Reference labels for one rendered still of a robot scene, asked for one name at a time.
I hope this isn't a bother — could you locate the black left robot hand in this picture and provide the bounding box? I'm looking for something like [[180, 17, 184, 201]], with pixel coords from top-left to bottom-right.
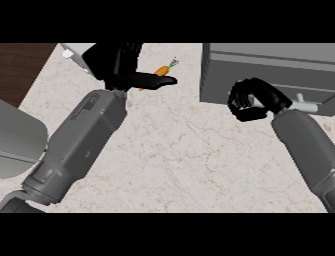
[[79, 42, 178, 93]]

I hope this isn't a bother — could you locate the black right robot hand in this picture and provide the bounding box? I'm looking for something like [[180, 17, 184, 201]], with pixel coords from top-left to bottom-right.
[[225, 77, 295, 123]]

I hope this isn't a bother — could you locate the grey drawer front pale handle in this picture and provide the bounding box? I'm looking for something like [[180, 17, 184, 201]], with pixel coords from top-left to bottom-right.
[[242, 80, 335, 118]]

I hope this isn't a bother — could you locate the orange carrot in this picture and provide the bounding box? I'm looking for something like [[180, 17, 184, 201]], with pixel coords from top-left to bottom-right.
[[137, 57, 180, 92]]

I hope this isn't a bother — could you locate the grey cabinet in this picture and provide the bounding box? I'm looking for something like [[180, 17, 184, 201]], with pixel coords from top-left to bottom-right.
[[197, 42, 335, 118]]

